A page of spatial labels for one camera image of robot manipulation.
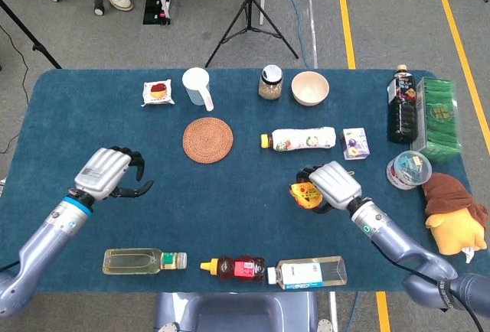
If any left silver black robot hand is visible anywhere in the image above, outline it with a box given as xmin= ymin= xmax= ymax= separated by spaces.
xmin=73 ymin=146 xmax=155 ymax=201

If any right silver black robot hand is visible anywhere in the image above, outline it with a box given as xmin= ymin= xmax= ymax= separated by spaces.
xmin=296 ymin=161 xmax=363 ymax=214

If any yellow tape measure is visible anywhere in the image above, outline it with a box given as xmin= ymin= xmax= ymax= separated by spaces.
xmin=289 ymin=181 xmax=325 ymax=210

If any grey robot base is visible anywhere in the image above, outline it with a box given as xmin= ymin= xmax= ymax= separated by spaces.
xmin=152 ymin=291 xmax=334 ymax=332

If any small purple carton box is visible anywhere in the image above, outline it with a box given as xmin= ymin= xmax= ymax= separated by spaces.
xmin=340 ymin=127 xmax=371 ymax=161

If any white-labelled bottle with yellow cap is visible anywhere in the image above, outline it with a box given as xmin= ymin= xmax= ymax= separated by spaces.
xmin=260 ymin=126 xmax=337 ymax=152

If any clear plastic tub of clips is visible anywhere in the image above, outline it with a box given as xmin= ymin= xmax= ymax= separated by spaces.
xmin=385 ymin=150 xmax=433 ymax=191

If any clear square bottle blue label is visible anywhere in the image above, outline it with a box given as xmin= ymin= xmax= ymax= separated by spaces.
xmin=266 ymin=256 xmax=348 ymax=291

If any dark soy sauce bottle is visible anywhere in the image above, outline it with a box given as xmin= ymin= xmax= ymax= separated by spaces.
xmin=386 ymin=64 xmax=419 ymax=145

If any blue table cover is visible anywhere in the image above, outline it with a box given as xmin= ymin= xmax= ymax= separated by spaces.
xmin=0 ymin=68 xmax=478 ymax=295

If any yellow oil bottle white cap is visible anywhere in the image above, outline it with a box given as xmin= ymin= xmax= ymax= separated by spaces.
xmin=102 ymin=248 xmax=188 ymax=276

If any packaged snack cake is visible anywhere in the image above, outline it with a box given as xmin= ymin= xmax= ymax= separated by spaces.
xmin=140 ymin=79 xmax=176 ymax=108

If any beige bowl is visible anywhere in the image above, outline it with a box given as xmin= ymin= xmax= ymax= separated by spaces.
xmin=290 ymin=71 xmax=330 ymax=107

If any round woven rattan coaster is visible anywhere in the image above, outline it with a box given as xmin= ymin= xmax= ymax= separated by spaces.
xmin=181 ymin=116 xmax=234 ymax=164

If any glass jar with black lid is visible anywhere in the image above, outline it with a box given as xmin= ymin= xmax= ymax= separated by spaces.
xmin=258 ymin=64 xmax=285 ymax=101

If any green tea bag box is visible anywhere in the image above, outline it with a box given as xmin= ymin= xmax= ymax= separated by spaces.
xmin=411 ymin=76 xmax=463 ymax=164

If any yellow plush toy brown cloth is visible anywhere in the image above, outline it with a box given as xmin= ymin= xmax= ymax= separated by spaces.
xmin=422 ymin=172 xmax=489 ymax=264

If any white plastic cup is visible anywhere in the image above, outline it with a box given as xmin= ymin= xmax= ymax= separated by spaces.
xmin=181 ymin=67 xmax=214 ymax=112

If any bear-shaped honey bottle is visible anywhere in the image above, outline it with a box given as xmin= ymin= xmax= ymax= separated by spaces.
xmin=199 ymin=256 xmax=266 ymax=284

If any black slanted stand pole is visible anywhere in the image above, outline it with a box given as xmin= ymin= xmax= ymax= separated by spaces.
xmin=0 ymin=0 xmax=63 ymax=70

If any black power strip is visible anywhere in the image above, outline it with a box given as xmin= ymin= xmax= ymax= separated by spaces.
xmin=142 ymin=0 xmax=172 ymax=26

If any black tripod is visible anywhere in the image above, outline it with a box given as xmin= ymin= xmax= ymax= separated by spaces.
xmin=204 ymin=0 xmax=299 ymax=68

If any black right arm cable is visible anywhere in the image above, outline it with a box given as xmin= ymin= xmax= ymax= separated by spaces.
xmin=371 ymin=239 xmax=487 ymax=332

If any thin black floor cable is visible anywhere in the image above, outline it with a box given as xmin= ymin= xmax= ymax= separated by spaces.
xmin=0 ymin=24 xmax=31 ymax=155

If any blue floor cable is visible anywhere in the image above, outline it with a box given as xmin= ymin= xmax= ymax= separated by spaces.
xmin=266 ymin=0 xmax=312 ymax=70

